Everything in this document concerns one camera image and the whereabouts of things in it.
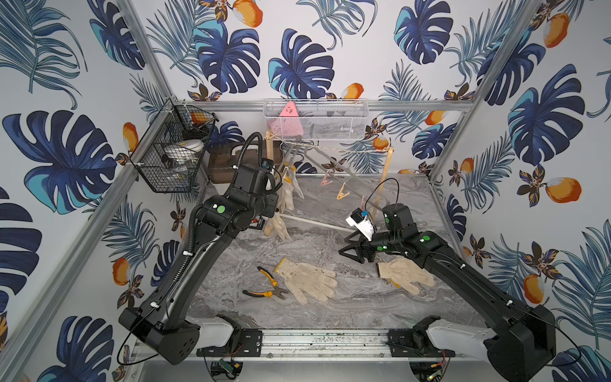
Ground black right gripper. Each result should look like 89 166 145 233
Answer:
337 228 401 264

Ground beige glove red cuff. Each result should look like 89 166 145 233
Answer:
263 213 292 241

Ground white object in basket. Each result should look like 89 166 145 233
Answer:
163 139 205 164

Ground clear mesh wall tray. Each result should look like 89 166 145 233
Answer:
263 100 369 141

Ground brown lidded storage box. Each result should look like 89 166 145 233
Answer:
207 141 283 184

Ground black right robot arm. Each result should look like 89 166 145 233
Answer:
339 203 556 381

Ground beige glove yellow cuff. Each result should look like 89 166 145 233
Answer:
274 258 338 305

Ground yellow handled pliers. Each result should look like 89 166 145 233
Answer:
241 265 290 301

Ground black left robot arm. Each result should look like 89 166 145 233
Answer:
119 159 282 365

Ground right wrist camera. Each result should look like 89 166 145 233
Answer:
345 208 376 241

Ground pink triangular card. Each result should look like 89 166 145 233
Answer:
268 101 304 138

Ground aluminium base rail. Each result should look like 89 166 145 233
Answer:
128 327 507 362

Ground white glove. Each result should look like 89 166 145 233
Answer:
278 163 305 213

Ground black wire basket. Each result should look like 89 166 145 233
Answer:
129 100 219 194

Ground beige glove right side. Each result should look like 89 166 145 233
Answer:
377 256 435 295

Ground wooden drying rack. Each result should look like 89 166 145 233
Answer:
265 129 394 232

